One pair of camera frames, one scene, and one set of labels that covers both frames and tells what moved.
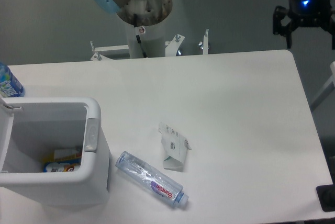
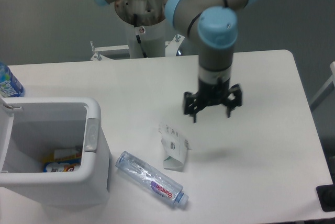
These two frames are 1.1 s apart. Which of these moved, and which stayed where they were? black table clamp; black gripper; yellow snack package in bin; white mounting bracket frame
Moved: black gripper
Stayed: black table clamp; white mounting bracket frame; yellow snack package in bin
